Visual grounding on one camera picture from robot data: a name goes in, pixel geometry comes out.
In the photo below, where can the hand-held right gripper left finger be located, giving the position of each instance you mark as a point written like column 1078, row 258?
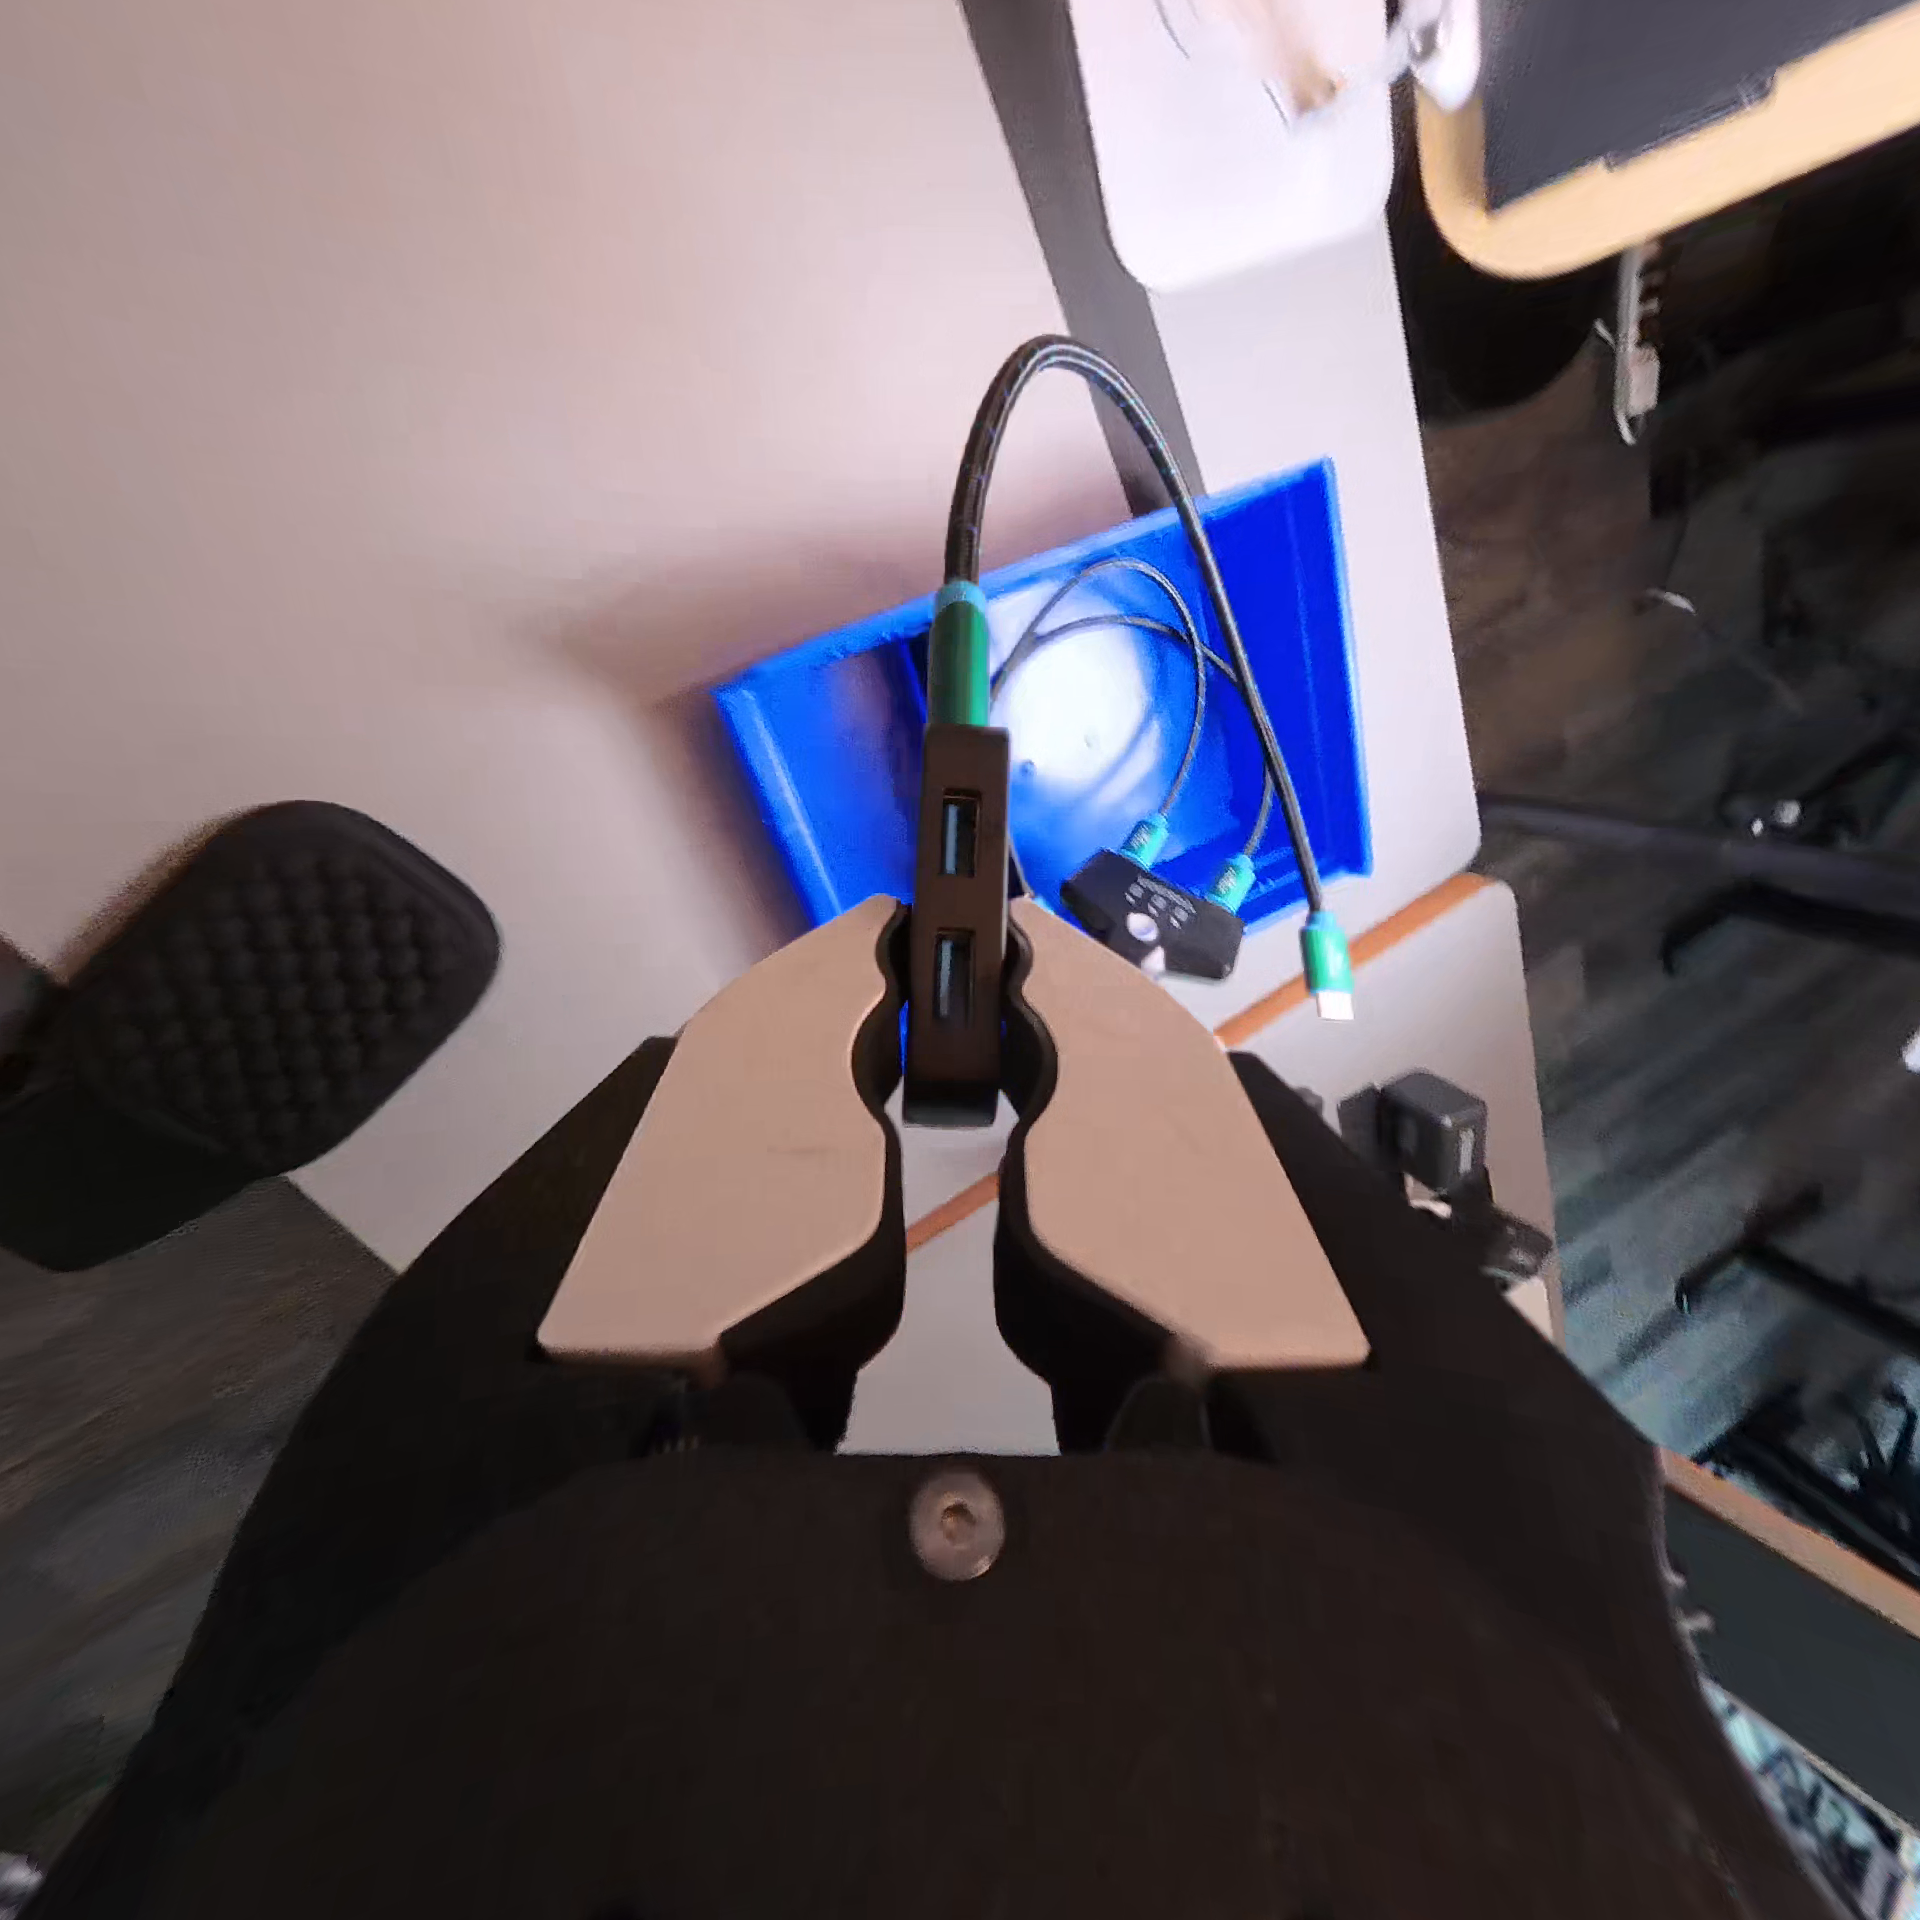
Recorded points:
column 720, row 1185

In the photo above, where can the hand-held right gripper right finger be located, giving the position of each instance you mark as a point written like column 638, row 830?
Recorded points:
column 1171, row 1200

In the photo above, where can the blue storage bin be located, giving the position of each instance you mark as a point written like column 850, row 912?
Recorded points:
column 811, row 781

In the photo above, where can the black usb hub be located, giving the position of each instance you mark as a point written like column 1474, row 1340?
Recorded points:
column 974, row 781

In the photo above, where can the small black adapter box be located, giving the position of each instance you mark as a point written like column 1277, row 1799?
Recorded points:
column 1425, row 1119

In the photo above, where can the white metal stand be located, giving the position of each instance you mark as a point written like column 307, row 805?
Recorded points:
column 1230, row 181

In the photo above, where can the black board with wooden edge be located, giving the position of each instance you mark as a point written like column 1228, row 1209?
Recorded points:
column 1634, row 83

